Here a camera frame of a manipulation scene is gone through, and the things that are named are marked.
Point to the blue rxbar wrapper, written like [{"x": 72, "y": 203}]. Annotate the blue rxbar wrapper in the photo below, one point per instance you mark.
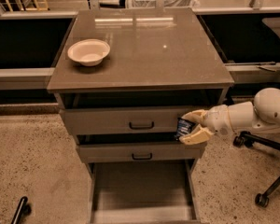
[{"x": 184, "y": 127}]

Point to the white wire basket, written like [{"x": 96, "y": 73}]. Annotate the white wire basket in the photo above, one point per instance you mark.
[{"x": 161, "y": 3}]

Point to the grey drawer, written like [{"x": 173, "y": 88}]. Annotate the grey drawer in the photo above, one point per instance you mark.
[
  {"x": 122, "y": 120},
  {"x": 153, "y": 151},
  {"x": 143, "y": 192}
]

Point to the grey top drawer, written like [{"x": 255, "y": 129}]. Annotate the grey top drawer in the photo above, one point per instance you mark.
[{"x": 122, "y": 120}]

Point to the grey bottom drawer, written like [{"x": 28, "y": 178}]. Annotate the grey bottom drawer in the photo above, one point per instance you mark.
[{"x": 143, "y": 192}]

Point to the grey drawer cabinet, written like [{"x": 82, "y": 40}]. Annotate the grey drawer cabinet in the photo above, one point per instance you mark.
[{"x": 158, "y": 57}]

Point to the white paper bowl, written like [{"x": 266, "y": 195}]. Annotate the white paper bowl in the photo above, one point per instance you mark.
[{"x": 89, "y": 52}]

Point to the black stand leg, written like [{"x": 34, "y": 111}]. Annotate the black stand leg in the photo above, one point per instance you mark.
[{"x": 23, "y": 209}]

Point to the grey middle drawer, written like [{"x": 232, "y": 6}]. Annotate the grey middle drawer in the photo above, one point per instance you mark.
[{"x": 153, "y": 151}]

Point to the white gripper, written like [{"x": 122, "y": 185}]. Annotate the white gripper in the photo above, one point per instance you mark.
[{"x": 219, "y": 119}]

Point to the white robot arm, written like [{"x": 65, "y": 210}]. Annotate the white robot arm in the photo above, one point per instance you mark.
[{"x": 262, "y": 115}]

